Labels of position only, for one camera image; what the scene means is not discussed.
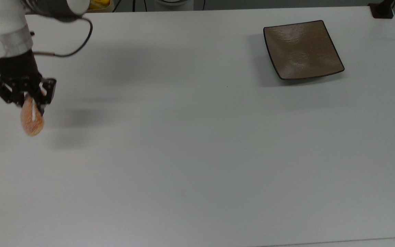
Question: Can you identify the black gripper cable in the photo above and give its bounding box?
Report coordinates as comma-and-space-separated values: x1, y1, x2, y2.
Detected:
33, 17, 94, 58

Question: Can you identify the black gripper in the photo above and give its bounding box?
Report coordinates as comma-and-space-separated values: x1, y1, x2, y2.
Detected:
0, 51, 57, 117

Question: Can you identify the round orange bread bun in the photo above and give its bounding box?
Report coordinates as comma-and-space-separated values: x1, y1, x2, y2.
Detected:
20, 94, 45, 137

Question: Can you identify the square brown ceramic plate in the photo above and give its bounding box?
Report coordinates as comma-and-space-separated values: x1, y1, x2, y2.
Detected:
263, 20, 345, 81

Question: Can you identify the yellow object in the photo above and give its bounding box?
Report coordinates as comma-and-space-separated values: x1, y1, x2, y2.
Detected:
88, 0, 111, 11

